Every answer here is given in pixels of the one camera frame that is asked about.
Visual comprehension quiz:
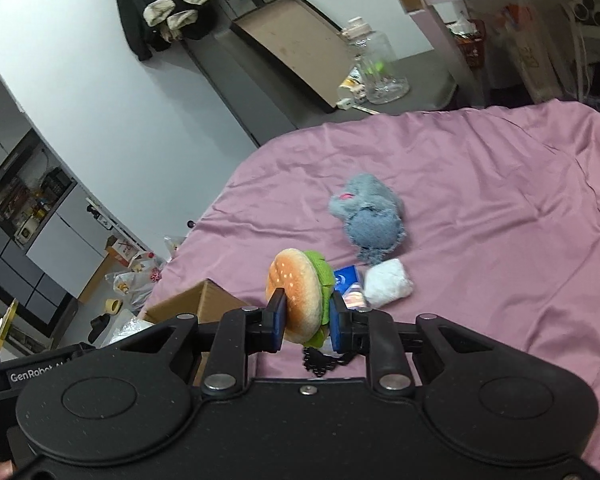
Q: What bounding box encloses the grey plush toy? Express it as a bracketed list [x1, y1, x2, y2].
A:
[328, 174, 406, 266]

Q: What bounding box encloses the black and beige jacket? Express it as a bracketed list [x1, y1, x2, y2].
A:
[116, 0, 218, 62]

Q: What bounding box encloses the brown cardboard box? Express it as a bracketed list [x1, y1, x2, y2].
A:
[125, 281, 262, 396]

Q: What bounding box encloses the white plastic shopping bag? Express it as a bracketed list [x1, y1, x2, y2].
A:
[105, 252, 166, 314]

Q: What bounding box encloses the black knitted soft item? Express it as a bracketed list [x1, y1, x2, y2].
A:
[302, 347, 355, 378]

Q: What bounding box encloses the white rolled towel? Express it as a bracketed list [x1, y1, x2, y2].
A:
[364, 259, 414, 309]

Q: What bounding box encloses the brown framed board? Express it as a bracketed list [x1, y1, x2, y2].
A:
[230, 0, 351, 113]

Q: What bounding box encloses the pink bed sheet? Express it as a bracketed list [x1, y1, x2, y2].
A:
[148, 101, 600, 471]

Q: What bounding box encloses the white storage cabinet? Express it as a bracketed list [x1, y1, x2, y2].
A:
[0, 81, 142, 344]

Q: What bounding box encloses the blue tissue packet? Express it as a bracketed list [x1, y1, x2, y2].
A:
[334, 266, 367, 310]

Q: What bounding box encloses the clear bag white stuffing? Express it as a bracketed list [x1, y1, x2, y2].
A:
[104, 318, 154, 346]

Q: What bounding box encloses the yellow tape roll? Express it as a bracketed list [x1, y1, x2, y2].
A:
[105, 299, 123, 315]

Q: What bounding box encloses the clear glass jar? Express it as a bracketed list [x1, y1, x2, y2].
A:
[341, 16, 411, 105]

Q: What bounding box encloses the hamburger plush toy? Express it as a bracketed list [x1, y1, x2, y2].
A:
[265, 248, 335, 349]

